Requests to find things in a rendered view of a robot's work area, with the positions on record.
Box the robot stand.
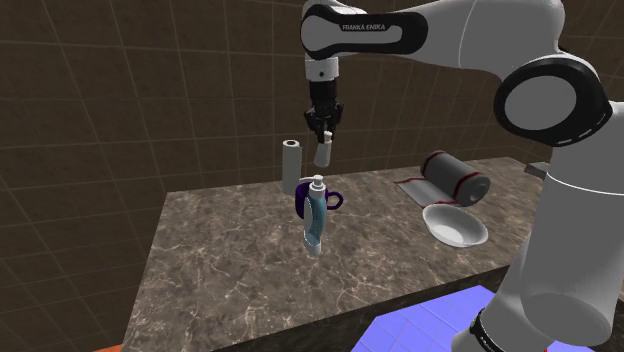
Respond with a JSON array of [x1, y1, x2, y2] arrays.
[[349, 284, 599, 352]]

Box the grey paper towel roll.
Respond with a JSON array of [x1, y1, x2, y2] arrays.
[[281, 138, 304, 197]]

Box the blue white pump bottle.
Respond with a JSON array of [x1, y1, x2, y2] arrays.
[[301, 174, 328, 258]]

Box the grey rolled towel red stripes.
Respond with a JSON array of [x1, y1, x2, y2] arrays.
[[393, 149, 492, 210]]

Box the purple mug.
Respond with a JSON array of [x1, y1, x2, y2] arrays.
[[294, 180, 345, 219]]

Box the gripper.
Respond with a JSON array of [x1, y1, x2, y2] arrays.
[[303, 78, 344, 145]]

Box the grey flat block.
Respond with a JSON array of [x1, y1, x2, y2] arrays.
[[523, 161, 552, 182]]

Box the small white bottle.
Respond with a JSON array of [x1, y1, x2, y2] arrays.
[[313, 129, 335, 169]]

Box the white bowl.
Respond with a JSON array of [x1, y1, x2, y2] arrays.
[[421, 203, 490, 249]]

